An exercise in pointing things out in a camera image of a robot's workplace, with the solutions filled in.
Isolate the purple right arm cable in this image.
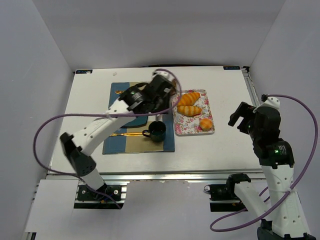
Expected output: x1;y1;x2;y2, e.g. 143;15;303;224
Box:
209;94;316;232

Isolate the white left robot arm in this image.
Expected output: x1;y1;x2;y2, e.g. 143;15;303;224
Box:
60;70;176;193

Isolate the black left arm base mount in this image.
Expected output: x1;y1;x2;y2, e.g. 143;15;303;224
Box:
73;184;124;210

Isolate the floral rectangular tray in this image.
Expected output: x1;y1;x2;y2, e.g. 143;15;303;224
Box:
172;89;215;136

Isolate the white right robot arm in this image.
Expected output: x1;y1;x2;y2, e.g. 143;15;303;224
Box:
225;102;315;240

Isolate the blue table corner label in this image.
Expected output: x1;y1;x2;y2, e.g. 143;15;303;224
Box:
223;65;241;71

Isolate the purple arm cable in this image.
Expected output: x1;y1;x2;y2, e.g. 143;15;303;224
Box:
209;94;316;232
33;68;183;209

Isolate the large orange striped croissant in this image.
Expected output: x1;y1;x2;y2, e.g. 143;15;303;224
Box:
181;92;201;106

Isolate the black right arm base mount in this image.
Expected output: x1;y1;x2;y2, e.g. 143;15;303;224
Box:
203;184;248;213

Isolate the dark green mug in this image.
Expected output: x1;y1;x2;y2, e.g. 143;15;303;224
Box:
142;121;167;143

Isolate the round orange bun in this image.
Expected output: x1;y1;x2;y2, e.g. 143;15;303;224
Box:
199;118;213;131

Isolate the white front cover board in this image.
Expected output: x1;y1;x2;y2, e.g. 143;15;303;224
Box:
23;179;263;233

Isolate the aluminium table edge rail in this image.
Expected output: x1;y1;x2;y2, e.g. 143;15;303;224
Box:
45;171;265;181

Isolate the brown chocolate croissant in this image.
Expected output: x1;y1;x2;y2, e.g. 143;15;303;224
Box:
170;78;177;96

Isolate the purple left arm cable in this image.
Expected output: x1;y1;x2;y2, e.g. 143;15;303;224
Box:
33;68;183;209

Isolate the gold knife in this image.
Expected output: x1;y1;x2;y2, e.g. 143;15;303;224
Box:
109;132;143;137

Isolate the small orange striped croissant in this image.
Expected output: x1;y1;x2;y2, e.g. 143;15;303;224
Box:
177;105;202;117

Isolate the teal square plate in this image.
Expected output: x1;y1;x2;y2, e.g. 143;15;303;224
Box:
121;116;148;129

